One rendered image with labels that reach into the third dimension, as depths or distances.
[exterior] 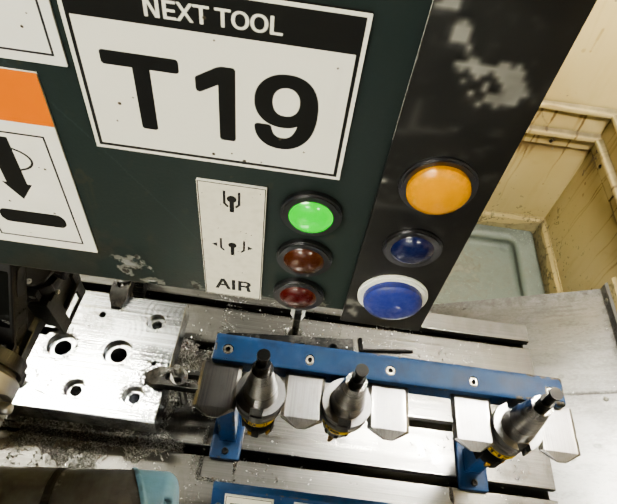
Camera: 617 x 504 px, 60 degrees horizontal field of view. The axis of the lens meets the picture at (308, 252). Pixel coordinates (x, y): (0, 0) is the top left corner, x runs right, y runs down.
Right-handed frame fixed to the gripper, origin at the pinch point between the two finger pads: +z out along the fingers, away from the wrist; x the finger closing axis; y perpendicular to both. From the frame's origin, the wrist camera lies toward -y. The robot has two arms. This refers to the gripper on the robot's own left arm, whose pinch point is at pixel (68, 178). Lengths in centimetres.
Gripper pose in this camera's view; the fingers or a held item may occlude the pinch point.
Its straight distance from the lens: 60.5
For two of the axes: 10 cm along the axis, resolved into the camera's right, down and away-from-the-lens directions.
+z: 1.6, -8.0, 5.7
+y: -1.0, 5.7, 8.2
